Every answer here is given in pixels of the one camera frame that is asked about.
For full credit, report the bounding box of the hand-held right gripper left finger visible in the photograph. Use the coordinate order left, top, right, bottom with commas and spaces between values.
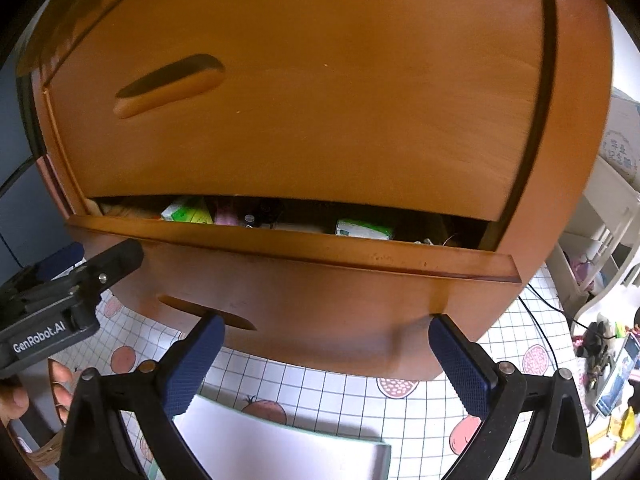
62, 312, 226, 480

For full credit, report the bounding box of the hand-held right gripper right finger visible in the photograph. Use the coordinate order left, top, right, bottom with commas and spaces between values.
427, 314, 593, 480

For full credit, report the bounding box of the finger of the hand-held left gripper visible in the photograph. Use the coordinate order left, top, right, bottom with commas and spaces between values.
75, 239, 146, 292
35, 241, 84, 282

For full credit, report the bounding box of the green box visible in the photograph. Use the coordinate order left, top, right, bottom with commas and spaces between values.
161, 199, 215, 225
335, 217, 395, 241

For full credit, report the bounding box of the teal shallow tray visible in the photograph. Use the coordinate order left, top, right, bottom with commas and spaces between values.
145, 392, 392, 480

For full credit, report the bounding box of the pink hair roller clip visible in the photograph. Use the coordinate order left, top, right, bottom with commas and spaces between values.
214, 200, 242, 226

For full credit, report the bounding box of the wooden drawer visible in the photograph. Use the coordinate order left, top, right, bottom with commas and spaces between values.
65, 195, 523, 383
42, 0, 556, 223

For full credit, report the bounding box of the person's left hand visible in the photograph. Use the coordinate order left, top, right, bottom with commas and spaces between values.
0, 360, 77, 428

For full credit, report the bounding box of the dark cabinet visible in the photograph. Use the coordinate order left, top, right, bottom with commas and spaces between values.
0, 60, 83, 291

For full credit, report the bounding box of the white checked fruit-print tablecloth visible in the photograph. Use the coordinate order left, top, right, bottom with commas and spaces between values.
47, 280, 601, 480

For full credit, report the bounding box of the tablet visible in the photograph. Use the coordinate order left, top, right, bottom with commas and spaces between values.
595, 332, 640, 418

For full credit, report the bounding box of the yellow toy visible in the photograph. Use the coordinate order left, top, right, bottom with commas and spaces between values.
607, 405, 639, 442

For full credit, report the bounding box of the white wooden rack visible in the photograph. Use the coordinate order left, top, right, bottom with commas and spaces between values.
545, 155, 640, 321

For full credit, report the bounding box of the wooden nightstand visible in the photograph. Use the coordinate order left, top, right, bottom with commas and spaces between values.
15, 0, 613, 383

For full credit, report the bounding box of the white cardboard box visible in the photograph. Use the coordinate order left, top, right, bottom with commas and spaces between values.
597, 87, 640, 186

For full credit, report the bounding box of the black cable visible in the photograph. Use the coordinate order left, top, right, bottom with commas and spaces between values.
517, 285, 591, 396

